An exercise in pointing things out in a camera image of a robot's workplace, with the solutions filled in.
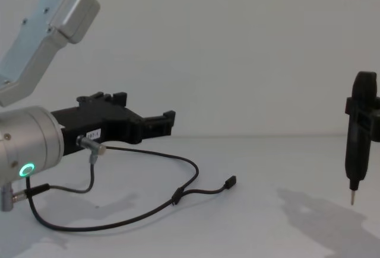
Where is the thin black forked cable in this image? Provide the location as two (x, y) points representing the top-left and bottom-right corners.
(25, 145), (238, 230)

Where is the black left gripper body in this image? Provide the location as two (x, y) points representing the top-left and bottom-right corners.
(49, 91), (144, 156)

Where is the black electric screwdriver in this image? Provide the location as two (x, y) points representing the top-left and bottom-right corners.
(343, 71), (380, 207)

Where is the grey cable with silver plug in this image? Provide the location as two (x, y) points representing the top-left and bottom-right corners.
(47, 135), (108, 194)

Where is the white table cloth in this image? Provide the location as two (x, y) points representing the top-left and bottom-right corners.
(0, 135), (380, 258)

